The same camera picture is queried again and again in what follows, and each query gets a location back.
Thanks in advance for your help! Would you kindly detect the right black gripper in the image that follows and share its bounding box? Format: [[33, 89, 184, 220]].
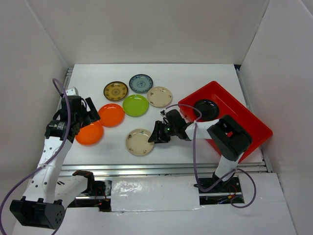
[[148, 120, 178, 143]]

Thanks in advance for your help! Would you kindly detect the orange plate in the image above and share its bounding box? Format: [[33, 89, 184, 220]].
[[98, 103, 125, 127], [75, 121, 104, 145]]

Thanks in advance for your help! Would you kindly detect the beige floral plate front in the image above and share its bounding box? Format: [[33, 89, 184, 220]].
[[126, 128, 154, 157]]

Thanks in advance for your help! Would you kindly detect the beige floral plate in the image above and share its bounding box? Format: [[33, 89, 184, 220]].
[[147, 86, 173, 108], [126, 128, 154, 157]]

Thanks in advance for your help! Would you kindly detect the green plate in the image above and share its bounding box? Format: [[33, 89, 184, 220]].
[[122, 94, 149, 117]]

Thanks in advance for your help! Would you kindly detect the black plate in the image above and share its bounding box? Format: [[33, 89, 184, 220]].
[[194, 99, 219, 121]]

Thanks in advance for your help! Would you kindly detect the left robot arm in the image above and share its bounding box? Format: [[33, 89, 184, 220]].
[[10, 87, 100, 230]]

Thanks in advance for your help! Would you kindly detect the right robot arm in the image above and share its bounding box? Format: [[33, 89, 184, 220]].
[[148, 109, 252, 192]]

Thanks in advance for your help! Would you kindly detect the red plastic bin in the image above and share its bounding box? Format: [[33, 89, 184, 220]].
[[179, 81, 273, 161]]

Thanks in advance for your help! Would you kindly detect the yellow patterned plate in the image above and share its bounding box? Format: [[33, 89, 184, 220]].
[[103, 81, 129, 102]]

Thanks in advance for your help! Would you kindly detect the beige floral plate back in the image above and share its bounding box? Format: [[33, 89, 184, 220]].
[[147, 86, 173, 108]]

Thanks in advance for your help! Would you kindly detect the blue patterned plate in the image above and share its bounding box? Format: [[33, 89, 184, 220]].
[[129, 74, 154, 94]]

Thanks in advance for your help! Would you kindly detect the white foil-taped panel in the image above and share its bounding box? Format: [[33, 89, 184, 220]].
[[111, 176, 200, 212]]

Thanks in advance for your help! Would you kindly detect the aluminium rail frame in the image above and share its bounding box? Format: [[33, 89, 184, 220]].
[[60, 67, 272, 179]]

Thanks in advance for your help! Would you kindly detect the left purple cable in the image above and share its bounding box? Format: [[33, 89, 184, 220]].
[[0, 78, 72, 221]]

